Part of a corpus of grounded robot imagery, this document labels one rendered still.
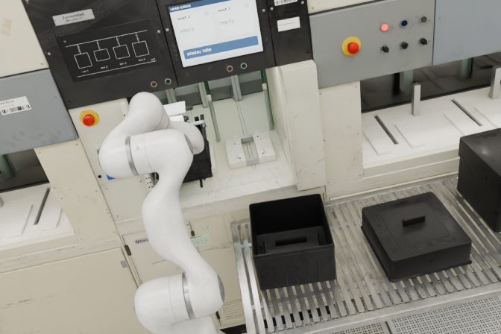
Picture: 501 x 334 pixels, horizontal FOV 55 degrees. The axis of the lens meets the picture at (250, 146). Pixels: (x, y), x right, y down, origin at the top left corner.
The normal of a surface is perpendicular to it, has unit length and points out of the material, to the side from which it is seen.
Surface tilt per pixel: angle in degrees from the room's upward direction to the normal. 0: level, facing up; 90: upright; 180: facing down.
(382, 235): 0
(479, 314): 0
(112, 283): 90
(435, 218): 0
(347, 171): 90
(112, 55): 90
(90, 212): 90
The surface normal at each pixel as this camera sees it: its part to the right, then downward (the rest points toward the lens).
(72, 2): 0.14, 0.52
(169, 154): 0.08, 0.12
